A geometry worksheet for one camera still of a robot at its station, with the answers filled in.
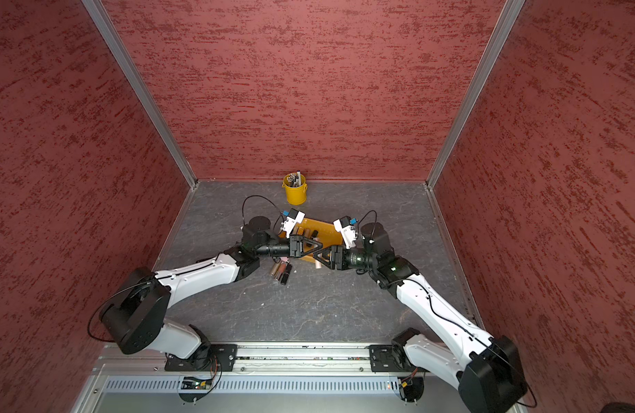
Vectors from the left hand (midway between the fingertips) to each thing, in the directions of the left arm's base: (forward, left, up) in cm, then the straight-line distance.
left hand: (320, 251), depth 74 cm
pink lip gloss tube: (-4, +1, -1) cm, 4 cm away
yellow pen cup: (+35, +11, -10) cm, 38 cm away
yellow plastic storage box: (+18, +5, -19) cm, 27 cm away
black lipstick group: (+1, +13, -20) cm, 23 cm away
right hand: (-3, 0, -1) cm, 3 cm away
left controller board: (-31, +37, -23) cm, 53 cm away
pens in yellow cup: (+35, +11, -4) cm, 37 cm away
